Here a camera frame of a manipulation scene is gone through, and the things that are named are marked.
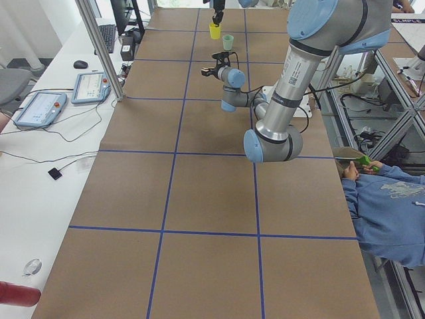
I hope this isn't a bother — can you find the green handheld controller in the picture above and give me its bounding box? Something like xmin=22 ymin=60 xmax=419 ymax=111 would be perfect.
xmin=354 ymin=156 xmax=380 ymax=173

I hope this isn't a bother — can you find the yellow plastic cup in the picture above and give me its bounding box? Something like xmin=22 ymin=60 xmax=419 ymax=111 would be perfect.
xmin=209 ymin=23 xmax=221 ymax=40

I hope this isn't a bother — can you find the clear plastic tape roll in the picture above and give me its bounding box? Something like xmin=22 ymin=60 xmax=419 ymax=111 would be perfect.
xmin=22 ymin=259 xmax=43 ymax=277

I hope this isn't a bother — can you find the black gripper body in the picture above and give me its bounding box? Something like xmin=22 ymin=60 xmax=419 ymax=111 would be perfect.
xmin=213 ymin=66 xmax=226 ymax=80
xmin=212 ymin=0 xmax=225 ymax=11

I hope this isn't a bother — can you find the black keyboard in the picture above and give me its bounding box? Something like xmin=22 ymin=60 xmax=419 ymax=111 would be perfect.
xmin=98 ymin=24 xmax=116 ymax=53

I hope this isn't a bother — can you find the red cylinder object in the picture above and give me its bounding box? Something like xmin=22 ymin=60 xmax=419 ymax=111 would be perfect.
xmin=1 ymin=281 xmax=41 ymax=307

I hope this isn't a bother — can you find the near blue teach pendant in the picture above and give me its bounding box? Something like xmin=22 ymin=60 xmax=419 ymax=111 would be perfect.
xmin=13 ymin=92 xmax=68 ymax=128

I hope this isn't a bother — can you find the far blue teach pendant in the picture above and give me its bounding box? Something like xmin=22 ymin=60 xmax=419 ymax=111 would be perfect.
xmin=71 ymin=72 xmax=111 ymax=104

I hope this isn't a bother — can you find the blue teach pendant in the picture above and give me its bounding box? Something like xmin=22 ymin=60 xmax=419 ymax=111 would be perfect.
xmin=71 ymin=72 xmax=111 ymax=104
xmin=13 ymin=92 xmax=68 ymax=128

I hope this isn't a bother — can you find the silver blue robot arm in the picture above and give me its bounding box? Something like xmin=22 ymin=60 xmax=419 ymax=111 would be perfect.
xmin=201 ymin=1 xmax=392 ymax=163
xmin=213 ymin=66 xmax=269 ymax=120

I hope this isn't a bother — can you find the black monitor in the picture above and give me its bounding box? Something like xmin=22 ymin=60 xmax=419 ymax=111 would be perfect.
xmin=110 ymin=0 xmax=133 ymax=35

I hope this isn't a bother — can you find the grey office chair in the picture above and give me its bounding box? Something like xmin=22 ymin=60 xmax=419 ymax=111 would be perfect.
xmin=1 ymin=68 xmax=33 ymax=105

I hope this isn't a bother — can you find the light green plastic cup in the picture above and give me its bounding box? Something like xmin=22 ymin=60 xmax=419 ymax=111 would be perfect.
xmin=222 ymin=34 xmax=234 ymax=51

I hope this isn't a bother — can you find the aluminium frame post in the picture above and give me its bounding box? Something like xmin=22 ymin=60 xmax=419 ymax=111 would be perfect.
xmin=75 ymin=0 xmax=124 ymax=102

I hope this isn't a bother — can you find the black power brick box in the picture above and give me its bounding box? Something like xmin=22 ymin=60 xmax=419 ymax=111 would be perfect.
xmin=120 ymin=36 xmax=135 ymax=61

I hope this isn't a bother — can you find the small black square pad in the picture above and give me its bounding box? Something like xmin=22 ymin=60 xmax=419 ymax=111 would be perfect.
xmin=48 ymin=167 xmax=62 ymax=180

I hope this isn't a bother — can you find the black computer mouse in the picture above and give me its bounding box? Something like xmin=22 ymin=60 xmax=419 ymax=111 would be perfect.
xmin=73 ymin=60 xmax=88 ymax=69

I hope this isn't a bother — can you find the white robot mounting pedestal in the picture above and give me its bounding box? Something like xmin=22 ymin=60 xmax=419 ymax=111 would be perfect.
xmin=262 ymin=86 xmax=312 ymax=118

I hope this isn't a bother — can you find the person in blue hoodie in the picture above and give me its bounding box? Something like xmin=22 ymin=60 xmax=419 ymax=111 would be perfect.
xmin=332 ymin=147 xmax=424 ymax=267

